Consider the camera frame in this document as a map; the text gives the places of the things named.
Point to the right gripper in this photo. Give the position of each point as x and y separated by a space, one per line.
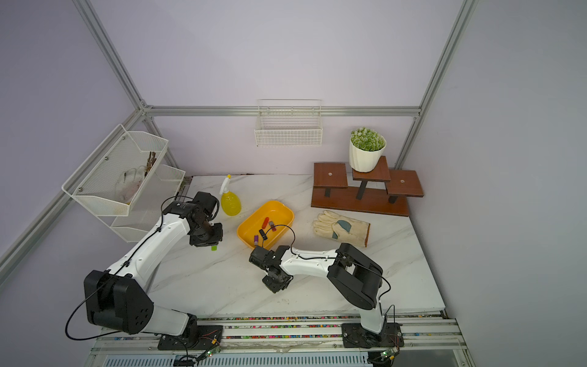
274 286

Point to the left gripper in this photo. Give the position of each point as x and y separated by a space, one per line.
217 238

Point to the orange-red usb flash drive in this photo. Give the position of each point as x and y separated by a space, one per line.
264 223

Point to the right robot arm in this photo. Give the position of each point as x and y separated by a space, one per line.
350 271

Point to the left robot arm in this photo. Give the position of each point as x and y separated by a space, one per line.
117 298

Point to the yellow storage box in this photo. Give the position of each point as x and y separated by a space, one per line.
281 215

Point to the yellow spray bottle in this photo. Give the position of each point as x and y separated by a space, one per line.
230 203

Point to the cream work glove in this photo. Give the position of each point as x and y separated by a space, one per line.
343 229

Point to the brown wooden step stand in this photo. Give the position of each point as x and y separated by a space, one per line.
382 191

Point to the white potted green plant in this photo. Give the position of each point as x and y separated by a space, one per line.
366 146

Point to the white mesh wall shelf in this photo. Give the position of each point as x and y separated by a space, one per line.
92 185

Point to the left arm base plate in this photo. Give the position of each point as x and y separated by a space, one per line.
202 337

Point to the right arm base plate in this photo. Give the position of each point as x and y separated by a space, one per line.
354 335

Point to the white wire wall basket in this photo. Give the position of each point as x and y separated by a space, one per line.
289 123

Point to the aluminium frame rail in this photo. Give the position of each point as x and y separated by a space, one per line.
145 114

